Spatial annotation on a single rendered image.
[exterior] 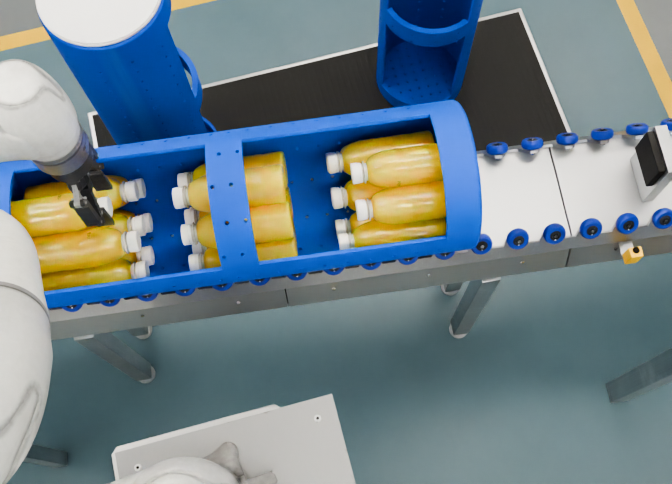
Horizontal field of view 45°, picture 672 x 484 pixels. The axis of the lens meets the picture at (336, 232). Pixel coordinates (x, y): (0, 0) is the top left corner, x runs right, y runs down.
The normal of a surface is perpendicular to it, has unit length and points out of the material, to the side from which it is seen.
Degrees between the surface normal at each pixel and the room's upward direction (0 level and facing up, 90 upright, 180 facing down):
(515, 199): 0
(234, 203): 21
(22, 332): 62
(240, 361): 0
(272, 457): 0
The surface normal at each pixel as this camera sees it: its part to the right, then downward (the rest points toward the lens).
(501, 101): -0.02, -0.33
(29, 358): 0.84, -0.50
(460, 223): 0.11, 0.62
